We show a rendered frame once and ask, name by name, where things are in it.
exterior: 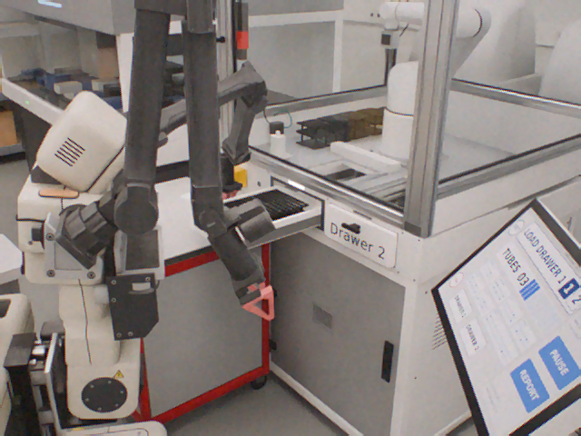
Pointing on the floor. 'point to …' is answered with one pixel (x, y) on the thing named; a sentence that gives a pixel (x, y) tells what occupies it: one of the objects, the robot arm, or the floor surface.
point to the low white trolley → (198, 322)
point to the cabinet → (362, 340)
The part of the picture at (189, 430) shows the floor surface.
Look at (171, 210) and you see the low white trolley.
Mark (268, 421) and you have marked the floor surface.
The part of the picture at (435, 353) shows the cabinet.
